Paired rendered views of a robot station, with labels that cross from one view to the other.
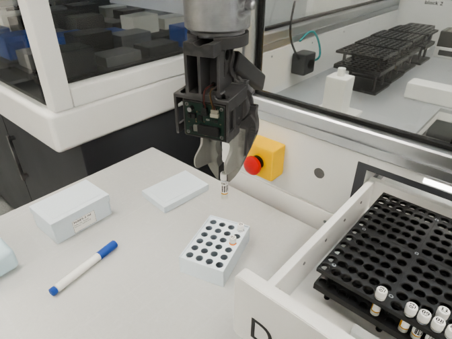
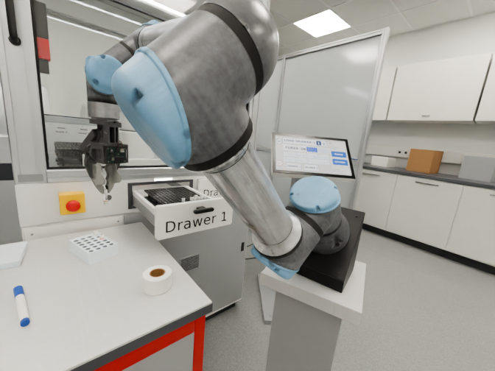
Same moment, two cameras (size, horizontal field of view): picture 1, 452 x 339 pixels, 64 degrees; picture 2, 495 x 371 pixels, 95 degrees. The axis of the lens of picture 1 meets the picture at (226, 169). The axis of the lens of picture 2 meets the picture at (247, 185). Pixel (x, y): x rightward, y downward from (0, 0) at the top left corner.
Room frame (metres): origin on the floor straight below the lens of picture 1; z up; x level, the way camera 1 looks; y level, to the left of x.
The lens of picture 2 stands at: (-0.05, 0.60, 1.16)
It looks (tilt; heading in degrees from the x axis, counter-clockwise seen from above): 12 degrees down; 277
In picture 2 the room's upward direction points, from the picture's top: 5 degrees clockwise
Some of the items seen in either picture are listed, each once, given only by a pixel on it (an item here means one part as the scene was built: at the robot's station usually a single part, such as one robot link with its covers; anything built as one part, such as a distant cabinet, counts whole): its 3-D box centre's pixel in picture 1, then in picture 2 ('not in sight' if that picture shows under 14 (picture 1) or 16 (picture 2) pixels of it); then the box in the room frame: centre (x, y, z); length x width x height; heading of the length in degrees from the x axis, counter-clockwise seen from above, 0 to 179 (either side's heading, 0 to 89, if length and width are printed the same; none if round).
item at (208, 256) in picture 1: (216, 248); (93, 246); (0.48, 0.02, 0.78); 0.12 x 0.08 x 0.04; 156
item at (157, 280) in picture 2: not in sight; (157, 279); (0.22, 0.11, 0.78); 0.07 x 0.07 x 0.04
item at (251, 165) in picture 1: (253, 164); (73, 205); (0.62, -0.06, 0.88); 0.04 x 0.03 x 0.04; 48
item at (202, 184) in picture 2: not in sight; (222, 188); (0.23, -0.57, 0.87); 0.29 x 0.02 x 0.11; 48
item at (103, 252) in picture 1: (85, 266); (20, 304); (0.45, 0.25, 0.77); 0.14 x 0.02 x 0.02; 147
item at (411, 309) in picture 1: (407, 318); not in sight; (0.26, -0.21, 0.89); 0.01 x 0.01 x 0.05
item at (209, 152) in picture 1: (206, 155); (100, 179); (0.44, 0.03, 1.00); 0.06 x 0.03 x 0.09; 156
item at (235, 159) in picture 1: (231, 160); (114, 178); (0.42, -0.01, 1.00); 0.06 x 0.03 x 0.09; 156
